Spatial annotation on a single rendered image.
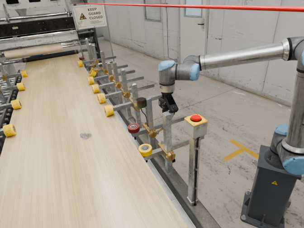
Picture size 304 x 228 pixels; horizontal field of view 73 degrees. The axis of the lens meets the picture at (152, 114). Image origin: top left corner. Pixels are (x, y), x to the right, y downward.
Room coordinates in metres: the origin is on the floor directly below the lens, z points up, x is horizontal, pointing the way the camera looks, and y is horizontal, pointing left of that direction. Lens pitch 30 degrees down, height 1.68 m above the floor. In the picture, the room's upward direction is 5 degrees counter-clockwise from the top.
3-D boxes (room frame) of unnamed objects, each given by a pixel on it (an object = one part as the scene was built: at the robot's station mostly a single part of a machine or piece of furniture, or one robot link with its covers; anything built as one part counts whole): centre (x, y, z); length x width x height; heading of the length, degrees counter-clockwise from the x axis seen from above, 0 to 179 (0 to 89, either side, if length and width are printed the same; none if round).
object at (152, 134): (1.21, 0.03, 0.85); 0.14 x 0.06 x 0.05; 23
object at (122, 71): (1.65, 0.21, 0.93); 0.04 x 0.04 x 0.48; 23
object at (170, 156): (0.98, -0.07, 0.84); 0.14 x 0.06 x 0.05; 23
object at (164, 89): (1.11, -0.10, 1.21); 0.10 x 0.09 x 0.05; 112
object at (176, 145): (1.02, -0.13, 0.84); 0.44 x 0.03 x 0.04; 113
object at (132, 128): (1.18, 0.13, 0.85); 0.08 x 0.08 x 0.11
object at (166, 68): (1.11, -0.10, 1.29); 0.10 x 0.09 x 0.12; 74
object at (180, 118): (1.26, -0.05, 0.84); 0.43 x 0.03 x 0.04; 113
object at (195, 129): (0.72, -0.18, 1.18); 0.07 x 0.07 x 0.08; 23
